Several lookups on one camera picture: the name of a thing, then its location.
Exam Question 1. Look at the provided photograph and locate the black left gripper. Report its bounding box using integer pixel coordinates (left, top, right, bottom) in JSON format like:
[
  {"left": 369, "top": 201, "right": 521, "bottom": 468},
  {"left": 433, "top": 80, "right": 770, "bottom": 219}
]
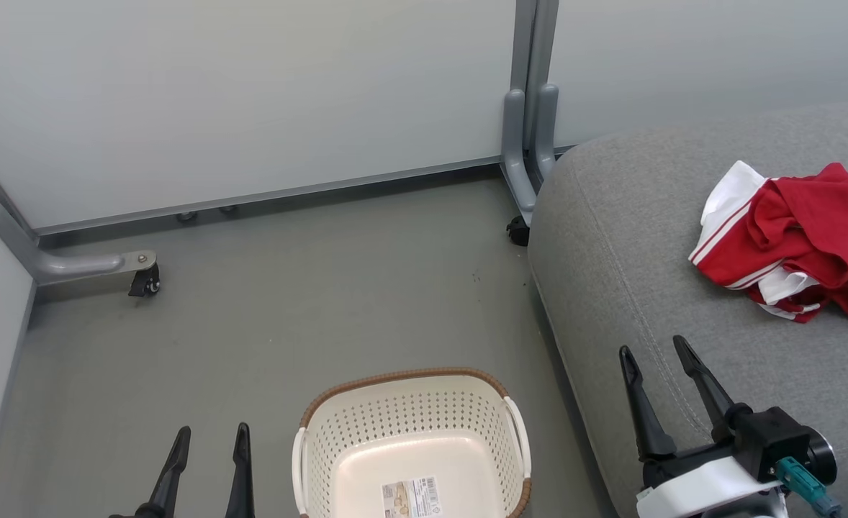
[{"left": 107, "top": 422, "right": 256, "bottom": 518}]

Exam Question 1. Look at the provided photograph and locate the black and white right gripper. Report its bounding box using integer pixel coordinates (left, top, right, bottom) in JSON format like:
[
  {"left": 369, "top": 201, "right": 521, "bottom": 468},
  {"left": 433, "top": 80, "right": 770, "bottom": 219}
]
[{"left": 618, "top": 335, "right": 838, "bottom": 518}]

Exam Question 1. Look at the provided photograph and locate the red and white garment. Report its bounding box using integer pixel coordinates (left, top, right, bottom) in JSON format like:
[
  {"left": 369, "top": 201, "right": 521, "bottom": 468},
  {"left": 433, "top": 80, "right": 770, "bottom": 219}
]
[{"left": 688, "top": 160, "right": 848, "bottom": 324}]

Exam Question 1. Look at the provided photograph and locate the printed basket label sticker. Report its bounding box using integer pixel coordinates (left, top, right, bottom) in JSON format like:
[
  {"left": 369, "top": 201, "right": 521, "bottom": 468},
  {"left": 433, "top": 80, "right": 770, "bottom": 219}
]
[{"left": 382, "top": 476, "right": 442, "bottom": 518}]

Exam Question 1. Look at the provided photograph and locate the cream perforated laundry basket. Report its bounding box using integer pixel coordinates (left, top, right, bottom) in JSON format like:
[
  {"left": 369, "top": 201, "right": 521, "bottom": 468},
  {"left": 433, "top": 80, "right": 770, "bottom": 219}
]
[{"left": 292, "top": 368, "right": 533, "bottom": 518}]

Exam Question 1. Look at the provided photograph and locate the grey fabric sofa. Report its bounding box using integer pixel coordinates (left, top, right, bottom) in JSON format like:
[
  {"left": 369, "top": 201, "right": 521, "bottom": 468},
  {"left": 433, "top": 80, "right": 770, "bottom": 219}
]
[{"left": 528, "top": 99, "right": 848, "bottom": 518}]

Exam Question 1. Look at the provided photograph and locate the black caster under long foot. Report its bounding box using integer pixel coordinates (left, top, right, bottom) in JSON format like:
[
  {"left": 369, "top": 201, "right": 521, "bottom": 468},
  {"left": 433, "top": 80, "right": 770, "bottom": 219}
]
[{"left": 128, "top": 263, "right": 161, "bottom": 298}]

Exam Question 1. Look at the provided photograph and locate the long grey partition foot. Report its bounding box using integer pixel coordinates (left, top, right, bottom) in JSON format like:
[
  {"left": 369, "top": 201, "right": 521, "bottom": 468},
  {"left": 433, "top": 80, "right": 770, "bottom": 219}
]
[{"left": 0, "top": 144, "right": 158, "bottom": 287}]

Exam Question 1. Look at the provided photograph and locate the grey forked partition foot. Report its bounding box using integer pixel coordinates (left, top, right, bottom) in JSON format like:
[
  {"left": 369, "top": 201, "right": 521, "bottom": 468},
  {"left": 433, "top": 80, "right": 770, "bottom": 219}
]
[{"left": 500, "top": 83, "right": 561, "bottom": 227}]

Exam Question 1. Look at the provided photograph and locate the pale partition panel behind sofa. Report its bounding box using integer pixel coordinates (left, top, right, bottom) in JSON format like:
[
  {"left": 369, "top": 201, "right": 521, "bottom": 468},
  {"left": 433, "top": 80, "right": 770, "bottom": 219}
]
[{"left": 552, "top": 0, "right": 848, "bottom": 155}]

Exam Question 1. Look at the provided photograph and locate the wide pale partition panel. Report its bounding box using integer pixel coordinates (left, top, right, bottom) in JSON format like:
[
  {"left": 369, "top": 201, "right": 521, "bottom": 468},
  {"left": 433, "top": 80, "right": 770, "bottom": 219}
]
[{"left": 0, "top": 0, "right": 522, "bottom": 249}]

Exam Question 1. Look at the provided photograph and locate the teal cable connector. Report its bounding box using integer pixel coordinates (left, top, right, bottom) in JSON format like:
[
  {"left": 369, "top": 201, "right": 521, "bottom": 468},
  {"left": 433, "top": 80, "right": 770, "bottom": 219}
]
[{"left": 775, "top": 456, "right": 844, "bottom": 518}]

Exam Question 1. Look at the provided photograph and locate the grey upright partition post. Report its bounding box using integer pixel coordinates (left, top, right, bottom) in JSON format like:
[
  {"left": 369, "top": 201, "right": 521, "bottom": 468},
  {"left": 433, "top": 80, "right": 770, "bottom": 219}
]
[{"left": 510, "top": 0, "right": 560, "bottom": 98}]

